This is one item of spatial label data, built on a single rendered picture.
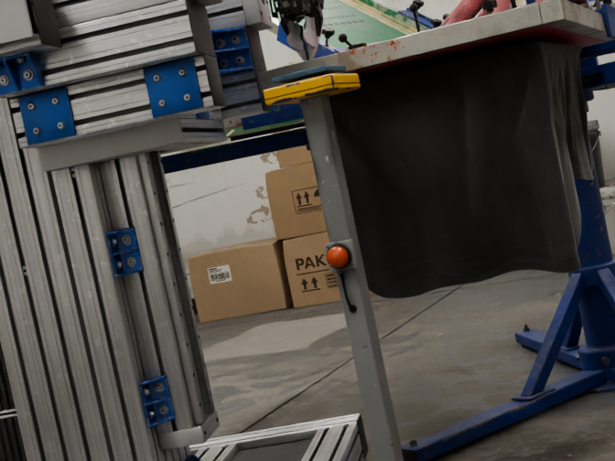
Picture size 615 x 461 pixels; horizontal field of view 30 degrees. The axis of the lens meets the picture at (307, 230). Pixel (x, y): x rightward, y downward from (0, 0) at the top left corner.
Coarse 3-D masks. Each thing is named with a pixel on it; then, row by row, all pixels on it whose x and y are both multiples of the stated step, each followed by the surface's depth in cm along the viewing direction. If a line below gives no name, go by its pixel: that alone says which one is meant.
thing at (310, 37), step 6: (306, 18) 236; (312, 18) 237; (306, 24) 236; (312, 24) 237; (306, 30) 235; (312, 30) 237; (306, 36) 234; (312, 36) 237; (306, 42) 235; (312, 42) 237; (312, 48) 238; (312, 54) 238
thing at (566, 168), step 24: (552, 48) 218; (576, 48) 244; (552, 72) 217; (576, 72) 242; (552, 96) 211; (576, 96) 241; (552, 120) 211; (576, 120) 236; (576, 144) 233; (576, 168) 232; (576, 192) 222; (576, 216) 220; (576, 240) 219
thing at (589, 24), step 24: (552, 0) 197; (456, 24) 204; (480, 24) 202; (504, 24) 200; (528, 24) 199; (552, 24) 201; (576, 24) 210; (600, 24) 236; (360, 48) 211; (384, 48) 209; (408, 48) 207; (432, 48) 206; (264, 72) 219; (288, 72) 217
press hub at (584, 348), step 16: (528, 0) 338; (592, 80) 322; (592, 96) 336; (592, 160) 339; (592, 192) 337; (592, 208) 337; (592, 224) 337; (592, 240) 337; (608, 240) 340; (592, 256) 337; (608, 256) 339; (576, 272) 340; (592, 272) 337; (592, 288) 338; (592, 304) 339; (608, 304) 338; (592, 320) 340; (608, 320) 338; (592, 336) 341; (608, 336) 339; (592, 352) 339; (608, 352) 336; (592, 368) 340; (608, 368) 337; (608, 384) 335
